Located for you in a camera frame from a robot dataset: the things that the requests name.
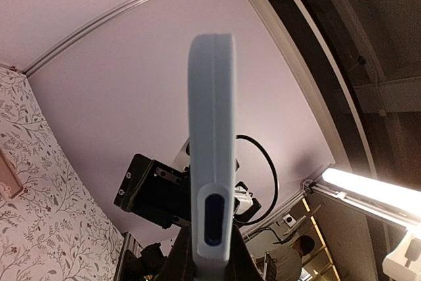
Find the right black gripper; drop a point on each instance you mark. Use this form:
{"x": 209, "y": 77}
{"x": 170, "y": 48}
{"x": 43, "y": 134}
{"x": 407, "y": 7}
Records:
{"x": 164, "y": 196}

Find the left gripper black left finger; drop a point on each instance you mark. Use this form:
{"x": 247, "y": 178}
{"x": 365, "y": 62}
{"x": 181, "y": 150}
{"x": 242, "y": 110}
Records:
{"x": 179, "y": 264}

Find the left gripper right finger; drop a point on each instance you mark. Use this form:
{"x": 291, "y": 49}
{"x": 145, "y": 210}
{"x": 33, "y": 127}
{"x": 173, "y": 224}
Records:
{"x": 241, "y": 266}

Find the black phone white case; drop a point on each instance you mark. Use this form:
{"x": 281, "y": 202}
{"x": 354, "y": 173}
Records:
{"x": 211, "y": 110}

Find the pink phone case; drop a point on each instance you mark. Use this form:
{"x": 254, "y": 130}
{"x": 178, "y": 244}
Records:
{"x": 11, "y": 186}

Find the floral patterned table mat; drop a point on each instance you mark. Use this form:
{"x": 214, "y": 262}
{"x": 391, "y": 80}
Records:
{"x": 53, "y": 229}

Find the ceiling light strip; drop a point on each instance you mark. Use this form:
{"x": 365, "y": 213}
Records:
{"x": 396, "y": 196}

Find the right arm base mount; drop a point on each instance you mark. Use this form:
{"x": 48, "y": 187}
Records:
{"x": 148, "y": 264}

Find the right aluminium frame post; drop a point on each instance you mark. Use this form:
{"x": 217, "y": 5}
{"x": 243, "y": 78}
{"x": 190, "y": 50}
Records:
{"x": 79, "y": 33}

